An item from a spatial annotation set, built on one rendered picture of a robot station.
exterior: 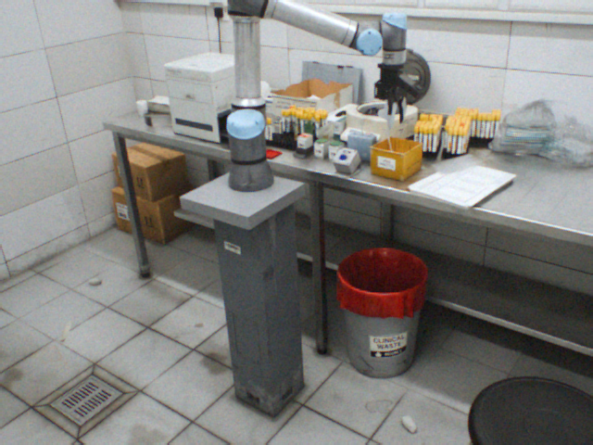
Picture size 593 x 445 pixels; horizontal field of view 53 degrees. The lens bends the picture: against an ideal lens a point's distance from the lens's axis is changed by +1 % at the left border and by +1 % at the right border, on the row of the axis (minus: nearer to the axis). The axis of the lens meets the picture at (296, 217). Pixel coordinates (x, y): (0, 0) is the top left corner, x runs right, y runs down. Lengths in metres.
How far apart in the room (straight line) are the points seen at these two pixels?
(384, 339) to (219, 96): 1.16
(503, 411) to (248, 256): 0.92
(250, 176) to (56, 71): 1.86
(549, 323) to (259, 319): 1.11
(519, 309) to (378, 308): 0.59
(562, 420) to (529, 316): 1.00
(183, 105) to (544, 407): 1.76
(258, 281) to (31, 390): 1.19
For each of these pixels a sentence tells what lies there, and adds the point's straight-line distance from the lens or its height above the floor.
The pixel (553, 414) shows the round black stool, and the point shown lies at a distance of 1.54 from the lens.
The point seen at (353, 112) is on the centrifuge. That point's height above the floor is 0.99.
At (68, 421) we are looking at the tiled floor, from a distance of 2.56.
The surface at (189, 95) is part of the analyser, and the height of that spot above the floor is 1.06.
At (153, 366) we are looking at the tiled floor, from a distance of 2.68.
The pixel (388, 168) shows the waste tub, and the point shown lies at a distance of 2.03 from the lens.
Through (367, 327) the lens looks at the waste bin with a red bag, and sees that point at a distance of 2.32.
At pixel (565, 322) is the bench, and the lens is 2.49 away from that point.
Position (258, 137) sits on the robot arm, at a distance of 1.85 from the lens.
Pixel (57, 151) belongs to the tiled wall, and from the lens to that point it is 3.57.
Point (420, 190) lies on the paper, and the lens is 1.93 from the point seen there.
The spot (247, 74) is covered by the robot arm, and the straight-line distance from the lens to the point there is 1.94.
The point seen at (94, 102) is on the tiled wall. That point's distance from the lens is 3.67.
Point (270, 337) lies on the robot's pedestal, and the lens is 2.12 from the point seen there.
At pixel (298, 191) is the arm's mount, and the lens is 1.90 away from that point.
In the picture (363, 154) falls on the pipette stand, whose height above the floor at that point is 0.91.
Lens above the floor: 1.69
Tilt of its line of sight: 27 degrees down
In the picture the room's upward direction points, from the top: 3 degrees counter-clockwise
